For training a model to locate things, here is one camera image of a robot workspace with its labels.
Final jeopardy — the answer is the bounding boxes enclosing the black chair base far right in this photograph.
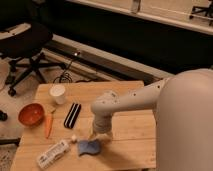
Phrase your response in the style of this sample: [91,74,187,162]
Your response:
[189,0,213,26]

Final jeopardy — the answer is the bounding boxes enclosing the white bottle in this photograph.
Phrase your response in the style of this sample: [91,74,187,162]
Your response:
[36,135,77,170]

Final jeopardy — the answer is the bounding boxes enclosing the black object left edge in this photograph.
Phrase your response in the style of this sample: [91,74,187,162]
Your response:
[0,110,8,121]

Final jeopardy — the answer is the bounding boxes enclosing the white paper cup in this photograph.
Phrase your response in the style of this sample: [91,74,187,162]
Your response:
[49,84,66,105]

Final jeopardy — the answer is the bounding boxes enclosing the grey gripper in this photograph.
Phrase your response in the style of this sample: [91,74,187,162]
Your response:
[88,115,113,141]

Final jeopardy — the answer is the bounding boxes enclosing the black office chair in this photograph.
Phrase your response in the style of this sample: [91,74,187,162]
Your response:
[0,0,66,96]

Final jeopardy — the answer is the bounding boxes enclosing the orange carrot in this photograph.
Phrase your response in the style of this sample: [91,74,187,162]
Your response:
[45,109,55,138]

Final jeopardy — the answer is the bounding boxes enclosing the orange bowl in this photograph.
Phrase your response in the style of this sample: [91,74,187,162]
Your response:
[18,103,44,127]

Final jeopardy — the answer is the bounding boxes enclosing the black and white striped block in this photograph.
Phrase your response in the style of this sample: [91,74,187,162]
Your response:
[64,103,81,129]

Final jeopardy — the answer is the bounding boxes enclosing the black cable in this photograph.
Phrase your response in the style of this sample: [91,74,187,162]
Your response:
[52,51,81,84]

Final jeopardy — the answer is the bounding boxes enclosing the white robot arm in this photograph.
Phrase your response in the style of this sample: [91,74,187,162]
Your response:
[91,69,213,171]

